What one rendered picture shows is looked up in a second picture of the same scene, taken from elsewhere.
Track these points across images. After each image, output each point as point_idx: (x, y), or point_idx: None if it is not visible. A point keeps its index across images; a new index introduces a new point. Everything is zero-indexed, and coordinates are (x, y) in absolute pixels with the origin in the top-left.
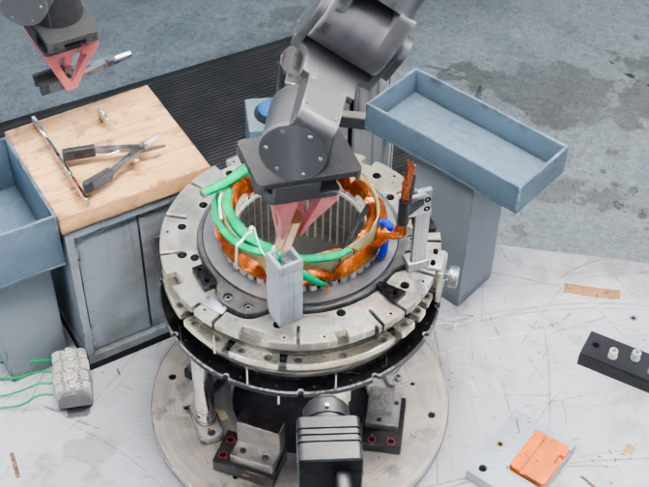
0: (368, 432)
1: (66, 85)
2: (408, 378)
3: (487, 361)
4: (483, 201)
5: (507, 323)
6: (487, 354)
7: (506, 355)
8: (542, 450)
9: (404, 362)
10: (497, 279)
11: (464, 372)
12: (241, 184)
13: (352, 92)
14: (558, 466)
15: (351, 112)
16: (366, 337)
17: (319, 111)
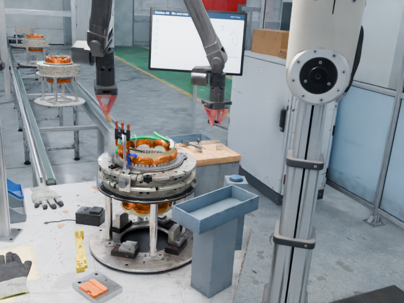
0: (120, 245)
1: (210, 122)
2: (145, 258)
3: (156, 289)
4: (199, 234)
5: (178, 299)
6: (160, 290)
7: (158, 296)
8: (95, 288)
9: (103, 193)
10: (207, 300)
11: (151, 282)
12: (162, 141)
13: (86, 48)
14: (87, 293)
15: (278, 228)
16: (98, 166)
17: (76, 43)
